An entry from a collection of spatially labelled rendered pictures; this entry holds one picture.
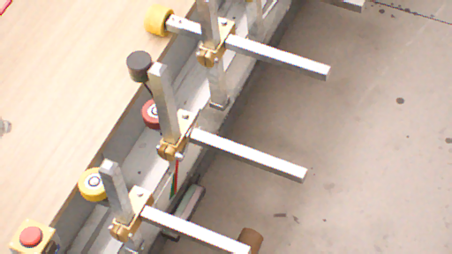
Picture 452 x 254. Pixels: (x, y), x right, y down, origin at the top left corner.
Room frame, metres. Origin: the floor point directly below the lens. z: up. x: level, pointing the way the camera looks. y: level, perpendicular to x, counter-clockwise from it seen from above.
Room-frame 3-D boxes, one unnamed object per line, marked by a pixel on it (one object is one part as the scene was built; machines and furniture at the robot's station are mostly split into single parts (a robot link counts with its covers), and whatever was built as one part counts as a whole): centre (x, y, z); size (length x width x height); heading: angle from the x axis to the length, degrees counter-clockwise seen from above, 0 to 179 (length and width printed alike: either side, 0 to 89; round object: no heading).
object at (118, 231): (1.11, 0.27, 0.84); 0.14 x 0.06 x 0.05; 149
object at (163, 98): (1.31, 0.16, 0.93); 0.04 x 0.04 x 0.48; 59
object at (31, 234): (0.87, 0.42, 1.22); 0.04 x 0.04 x 0.02
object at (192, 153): (1.27, 0.15, 0.75); 0.26 x 0.01 x 0.10; 149
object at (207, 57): (1.54, 0.02, 0.95); 0.14 x 0.06 x 0.05; 149
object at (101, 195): (1.18, 0.35, 0.85); 0.08 x 0.08 x 0.11
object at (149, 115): (1.38, 0.19, 0.85); 0.08 x 0.08 x 0.11
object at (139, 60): (1.33, 0.20, 1.06); 0.06 x 0.06 x 0.22; 59
